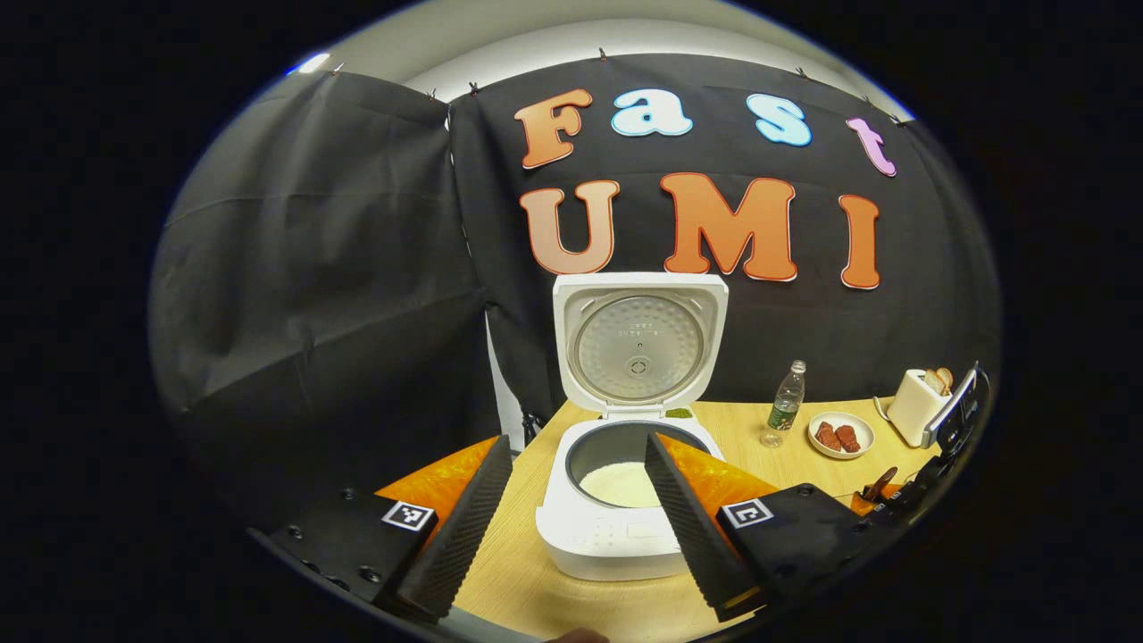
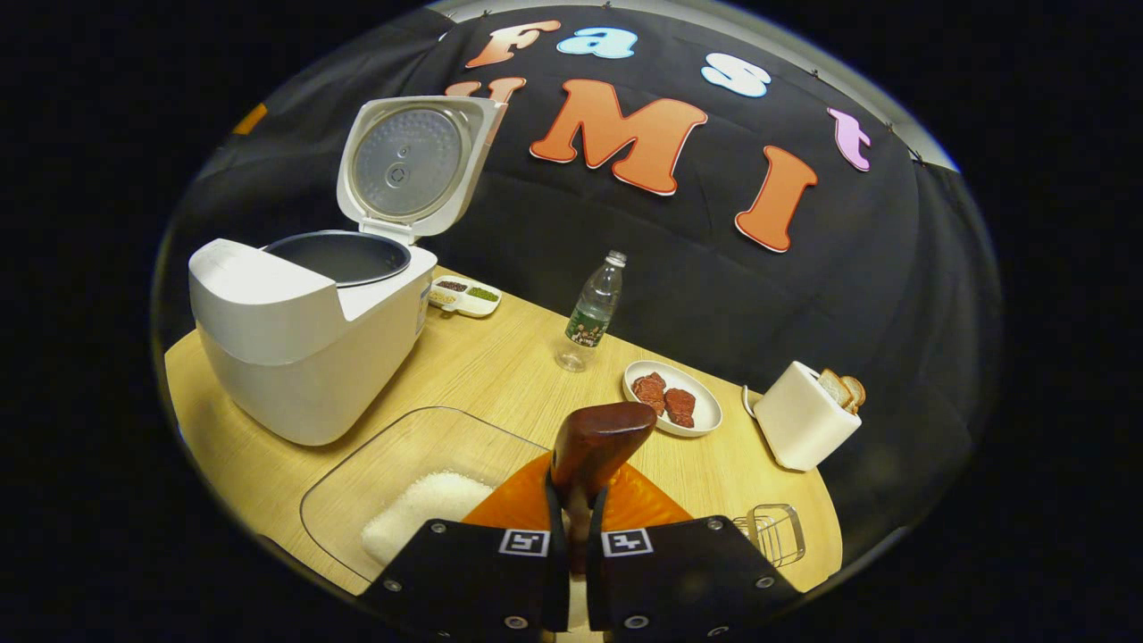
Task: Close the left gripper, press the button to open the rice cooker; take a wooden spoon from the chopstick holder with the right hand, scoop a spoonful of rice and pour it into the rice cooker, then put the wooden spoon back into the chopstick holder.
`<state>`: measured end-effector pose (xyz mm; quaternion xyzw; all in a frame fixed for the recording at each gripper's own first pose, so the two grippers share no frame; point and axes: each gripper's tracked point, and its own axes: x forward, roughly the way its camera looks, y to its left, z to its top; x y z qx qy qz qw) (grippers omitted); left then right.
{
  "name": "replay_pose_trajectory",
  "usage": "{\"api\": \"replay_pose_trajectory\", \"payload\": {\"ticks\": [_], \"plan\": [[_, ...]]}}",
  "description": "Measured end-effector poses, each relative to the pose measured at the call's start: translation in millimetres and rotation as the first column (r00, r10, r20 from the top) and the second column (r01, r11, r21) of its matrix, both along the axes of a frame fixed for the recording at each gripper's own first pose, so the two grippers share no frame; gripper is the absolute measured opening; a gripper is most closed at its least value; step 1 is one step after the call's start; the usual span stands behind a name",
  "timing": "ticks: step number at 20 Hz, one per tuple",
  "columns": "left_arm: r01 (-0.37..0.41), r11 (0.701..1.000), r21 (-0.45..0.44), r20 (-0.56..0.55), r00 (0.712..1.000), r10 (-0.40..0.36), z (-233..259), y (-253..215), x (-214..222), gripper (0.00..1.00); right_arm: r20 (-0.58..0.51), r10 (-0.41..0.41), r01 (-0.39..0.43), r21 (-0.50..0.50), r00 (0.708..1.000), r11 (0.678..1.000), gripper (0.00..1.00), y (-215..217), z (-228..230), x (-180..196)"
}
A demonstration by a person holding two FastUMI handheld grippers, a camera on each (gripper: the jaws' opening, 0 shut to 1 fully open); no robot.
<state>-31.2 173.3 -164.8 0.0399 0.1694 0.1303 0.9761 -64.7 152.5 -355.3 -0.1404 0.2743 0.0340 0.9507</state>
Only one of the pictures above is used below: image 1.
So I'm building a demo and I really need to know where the white toaster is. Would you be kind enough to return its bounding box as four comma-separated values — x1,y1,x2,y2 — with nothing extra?
886,368,947,447

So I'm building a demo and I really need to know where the black backdrop cloth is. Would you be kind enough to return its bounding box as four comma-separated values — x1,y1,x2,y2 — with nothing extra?
150,54,1001,537

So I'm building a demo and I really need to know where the white rice cooker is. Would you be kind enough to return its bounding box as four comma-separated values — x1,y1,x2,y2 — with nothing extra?
536,272,729,581

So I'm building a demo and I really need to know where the row of black cloth clips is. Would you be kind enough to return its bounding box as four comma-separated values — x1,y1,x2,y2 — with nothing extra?
332,46,903,126

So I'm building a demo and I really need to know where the white rice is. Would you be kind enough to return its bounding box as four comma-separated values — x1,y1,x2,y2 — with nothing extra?
579,462,666,510

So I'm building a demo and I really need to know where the white round plate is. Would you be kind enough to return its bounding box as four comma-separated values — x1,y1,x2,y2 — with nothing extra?
807,411,876,460

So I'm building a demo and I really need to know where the grey flat panel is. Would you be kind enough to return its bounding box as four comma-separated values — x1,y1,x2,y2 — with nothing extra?
922,364,990,449

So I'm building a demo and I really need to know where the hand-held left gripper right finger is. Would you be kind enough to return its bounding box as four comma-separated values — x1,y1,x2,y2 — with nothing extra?
645,433,880,623

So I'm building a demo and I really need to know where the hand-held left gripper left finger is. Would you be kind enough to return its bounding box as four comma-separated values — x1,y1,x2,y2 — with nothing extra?
248,435,514,623

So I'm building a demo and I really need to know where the clear plastic water bottle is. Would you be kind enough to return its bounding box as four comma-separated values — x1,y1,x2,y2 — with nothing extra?
768,360,807,434

